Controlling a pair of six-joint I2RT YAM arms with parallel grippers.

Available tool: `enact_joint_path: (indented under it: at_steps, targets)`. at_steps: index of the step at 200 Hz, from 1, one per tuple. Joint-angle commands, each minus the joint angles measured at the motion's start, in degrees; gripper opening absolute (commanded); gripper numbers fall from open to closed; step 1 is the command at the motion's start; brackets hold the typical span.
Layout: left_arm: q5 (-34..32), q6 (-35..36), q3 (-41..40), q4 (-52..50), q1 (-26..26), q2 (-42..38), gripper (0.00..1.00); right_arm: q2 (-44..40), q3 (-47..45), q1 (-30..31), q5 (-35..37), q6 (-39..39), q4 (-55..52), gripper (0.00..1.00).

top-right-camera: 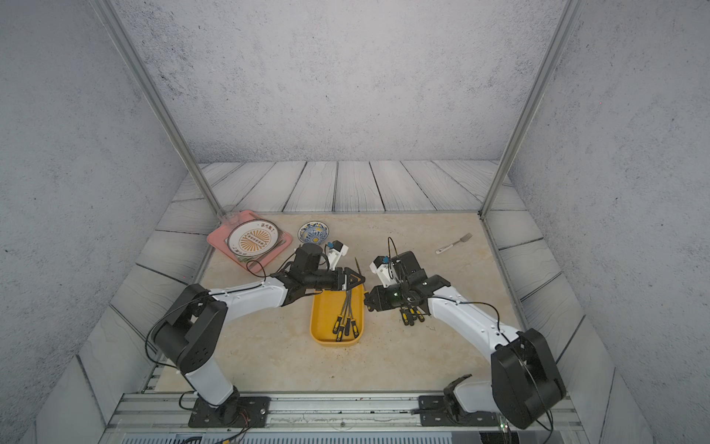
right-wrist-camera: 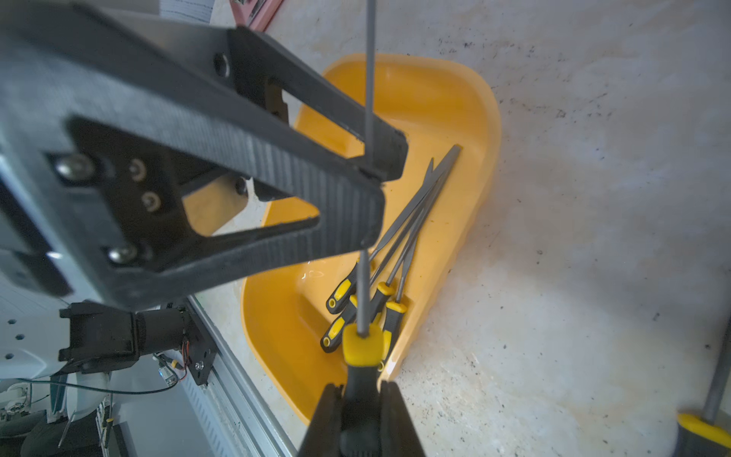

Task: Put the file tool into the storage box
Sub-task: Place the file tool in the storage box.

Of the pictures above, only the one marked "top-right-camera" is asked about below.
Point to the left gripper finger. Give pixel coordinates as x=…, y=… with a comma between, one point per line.
x=349, y=286
x=351, y=274

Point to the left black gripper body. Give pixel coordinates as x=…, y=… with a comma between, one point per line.
x=324, y=279

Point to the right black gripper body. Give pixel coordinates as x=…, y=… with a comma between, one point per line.
x=390, y=298

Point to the file tool yellow black handle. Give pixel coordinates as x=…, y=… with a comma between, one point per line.
x=343, y=316

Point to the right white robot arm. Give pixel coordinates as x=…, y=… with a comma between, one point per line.
x=525, y=382

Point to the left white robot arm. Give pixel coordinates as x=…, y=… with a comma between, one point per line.
x=188, y=333

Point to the yellow storage box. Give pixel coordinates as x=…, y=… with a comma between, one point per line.
x=325, y=309

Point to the blue patterned bowl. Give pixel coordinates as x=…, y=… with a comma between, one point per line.
x=313, y=232

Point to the white plate orange sunburst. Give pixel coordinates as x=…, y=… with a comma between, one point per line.
x=253, y=238

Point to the pink tray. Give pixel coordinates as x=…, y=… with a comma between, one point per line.
x=218, y=239

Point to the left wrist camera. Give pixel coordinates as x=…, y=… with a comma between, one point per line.
x=335, y=251

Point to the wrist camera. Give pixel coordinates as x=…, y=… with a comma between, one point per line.
x=383, y=269
x=335, y=251

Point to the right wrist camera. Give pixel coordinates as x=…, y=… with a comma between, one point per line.
x=383, y=269

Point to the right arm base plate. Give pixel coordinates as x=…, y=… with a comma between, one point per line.
x=443, y=411

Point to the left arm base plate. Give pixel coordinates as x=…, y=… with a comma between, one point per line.
x=234, y=413

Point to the aluminium rail front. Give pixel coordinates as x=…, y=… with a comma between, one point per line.
x=320, y=417

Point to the right metal frame post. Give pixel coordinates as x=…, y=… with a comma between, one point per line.
x=563, y=31

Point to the metal frame post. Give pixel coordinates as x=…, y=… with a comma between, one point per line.
x=120, y=38
x=563, y=31

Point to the left metal frame post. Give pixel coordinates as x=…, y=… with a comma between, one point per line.
x=120, y=38

